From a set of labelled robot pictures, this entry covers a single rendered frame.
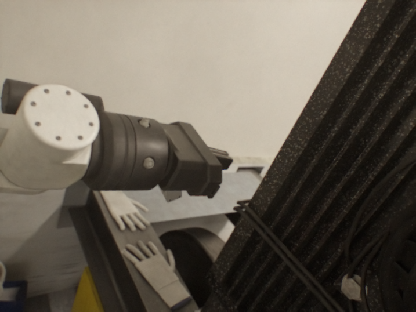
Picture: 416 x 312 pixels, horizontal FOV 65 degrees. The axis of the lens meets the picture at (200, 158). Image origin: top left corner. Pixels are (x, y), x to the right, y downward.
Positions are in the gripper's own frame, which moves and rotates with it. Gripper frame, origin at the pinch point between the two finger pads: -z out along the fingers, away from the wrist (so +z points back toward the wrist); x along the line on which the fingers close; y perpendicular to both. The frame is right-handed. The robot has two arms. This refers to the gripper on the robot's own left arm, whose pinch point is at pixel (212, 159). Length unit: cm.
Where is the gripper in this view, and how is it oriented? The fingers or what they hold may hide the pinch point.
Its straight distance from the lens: 47.2
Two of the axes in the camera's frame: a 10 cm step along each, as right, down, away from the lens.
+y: -4.7, 7.5, 4.7
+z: -7.5, -0.6, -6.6
